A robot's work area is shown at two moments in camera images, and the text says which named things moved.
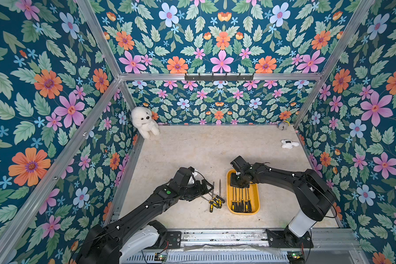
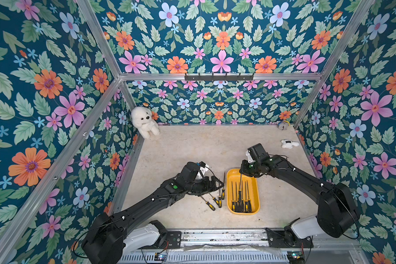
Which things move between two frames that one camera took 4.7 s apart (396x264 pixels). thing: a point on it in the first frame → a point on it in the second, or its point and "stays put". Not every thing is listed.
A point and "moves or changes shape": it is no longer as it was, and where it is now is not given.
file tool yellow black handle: (212, 202) → (240, 197)
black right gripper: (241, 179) → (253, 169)
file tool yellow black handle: (232, 204) stays put
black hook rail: (219, 78) stays put
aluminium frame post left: (98, 33) stays put
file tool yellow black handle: (236, 202) stays put
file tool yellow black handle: (213, 203) moves or changes shape
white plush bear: (141, 118) stays put
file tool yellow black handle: (246, 202) stays put
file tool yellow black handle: (220, 199) → (223, 189)
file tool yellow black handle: (249, 204) stays put
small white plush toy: (289, 144) stays put
